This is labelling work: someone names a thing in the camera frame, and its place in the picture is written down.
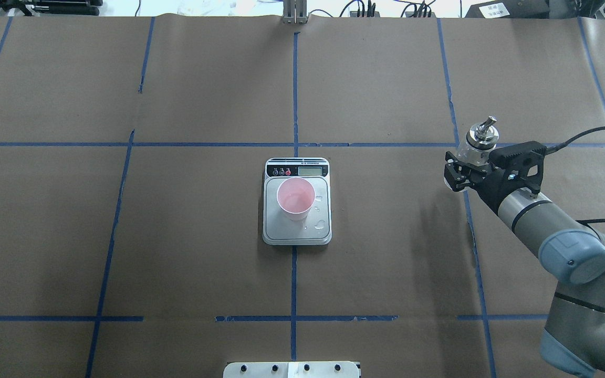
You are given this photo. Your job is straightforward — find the aluminium frame post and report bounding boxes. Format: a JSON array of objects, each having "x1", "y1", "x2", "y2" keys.
[{"x1": 281, "y1": 0, "x2": 309, "y2": 25}]

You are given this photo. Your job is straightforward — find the black power strip cables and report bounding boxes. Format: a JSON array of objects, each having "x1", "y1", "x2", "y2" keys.
[{"x1": 339, "y1": 0, "x2": 463, "y2": 19}]

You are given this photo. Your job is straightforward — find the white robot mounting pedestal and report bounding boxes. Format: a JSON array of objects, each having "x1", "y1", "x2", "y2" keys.
[{"x1": 223, "y1": 361, "x2": 362, "y2": 377}]

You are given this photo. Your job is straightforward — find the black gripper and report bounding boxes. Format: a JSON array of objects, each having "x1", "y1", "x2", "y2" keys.
[{"x1": 443, "y1": 151, "x2": 524, "y2": 213}]

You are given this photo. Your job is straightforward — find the pink plastic cup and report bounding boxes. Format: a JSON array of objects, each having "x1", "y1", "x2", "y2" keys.
[{"x1": 276, "y1": 177, "x2": 316, "y2": 221}]

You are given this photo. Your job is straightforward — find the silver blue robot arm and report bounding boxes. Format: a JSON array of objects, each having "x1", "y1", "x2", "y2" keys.
[{"x1": 444, "y1": 143, "x2": 605, "y2": 377}]

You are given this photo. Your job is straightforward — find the clear glass sauce bottle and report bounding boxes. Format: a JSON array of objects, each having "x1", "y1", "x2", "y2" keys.
[{"x1": 455, "y1": 115, "x2": 499, "y2": 174}]

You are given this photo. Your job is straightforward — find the grey digital kitchen scale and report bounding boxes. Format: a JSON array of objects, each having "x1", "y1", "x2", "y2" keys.
[{"x1": 262, "y1": 157, "x2": 333, "y2": 246}]

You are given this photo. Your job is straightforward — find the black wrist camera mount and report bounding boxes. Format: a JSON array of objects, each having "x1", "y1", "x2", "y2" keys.
[{"x1": 489, "y1": 141, "x2": 547, "y2": 198}]

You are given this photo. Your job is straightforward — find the black labelled box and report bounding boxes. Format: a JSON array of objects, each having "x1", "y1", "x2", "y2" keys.
[{"x1": 464, "y1": 1, "x2": 550, "y2": 19}]

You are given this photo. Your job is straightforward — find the black folded tripod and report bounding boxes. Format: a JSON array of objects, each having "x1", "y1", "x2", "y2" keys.
[{"x1": 0, "y1": 1, "x2": 103, "y2": 16}]

